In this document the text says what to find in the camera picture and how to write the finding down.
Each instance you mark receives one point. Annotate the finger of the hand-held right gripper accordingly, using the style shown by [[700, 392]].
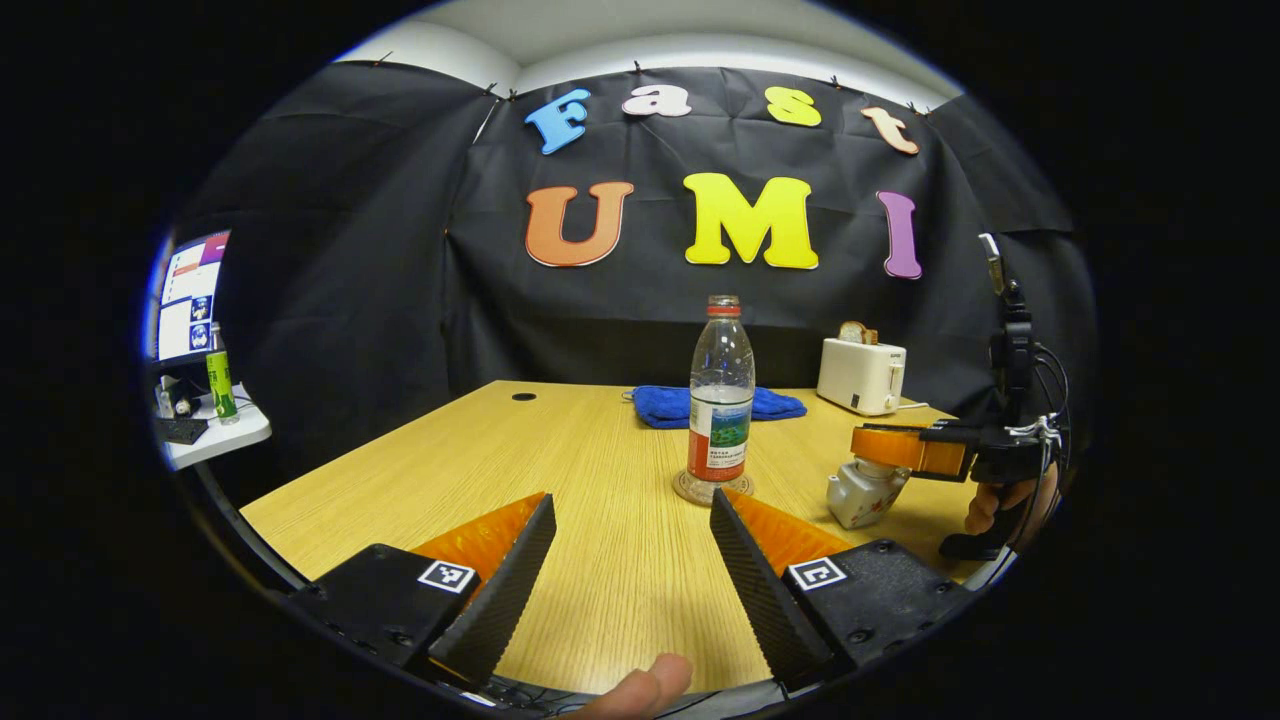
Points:
[[900, 447]]

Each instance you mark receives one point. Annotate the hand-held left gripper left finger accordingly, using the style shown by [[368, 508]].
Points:
[[500, 600]]

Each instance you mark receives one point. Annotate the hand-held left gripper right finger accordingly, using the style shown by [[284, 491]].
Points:
[[760, 600]]

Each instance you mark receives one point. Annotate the white teacup lid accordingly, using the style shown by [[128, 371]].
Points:
[[878, 468]]

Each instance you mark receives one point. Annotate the white ceramic teacup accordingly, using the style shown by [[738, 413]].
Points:
[[860, 500]]

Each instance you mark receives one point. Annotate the round cork coaster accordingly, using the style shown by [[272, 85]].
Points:
[[690, 492]]

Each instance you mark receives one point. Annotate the clear plastic water bottle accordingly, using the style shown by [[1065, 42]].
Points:
[[720, 400]]

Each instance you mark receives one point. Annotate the white toaster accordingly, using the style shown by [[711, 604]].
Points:
[[860, 378]]

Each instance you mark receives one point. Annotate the bread slice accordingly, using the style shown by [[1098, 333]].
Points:
[[855, 334]]

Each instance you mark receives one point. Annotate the blue towel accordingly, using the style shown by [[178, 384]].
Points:
[[660, 405]]

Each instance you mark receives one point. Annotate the white side table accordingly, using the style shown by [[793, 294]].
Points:
[[235, 435]]

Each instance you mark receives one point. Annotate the black keyboard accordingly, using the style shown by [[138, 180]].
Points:
[[180, 431]]

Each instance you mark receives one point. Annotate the black backdrop cloth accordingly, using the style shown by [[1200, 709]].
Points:
[[350, 250]]

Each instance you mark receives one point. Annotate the computer monitor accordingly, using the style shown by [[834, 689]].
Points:
[[190, 300]]

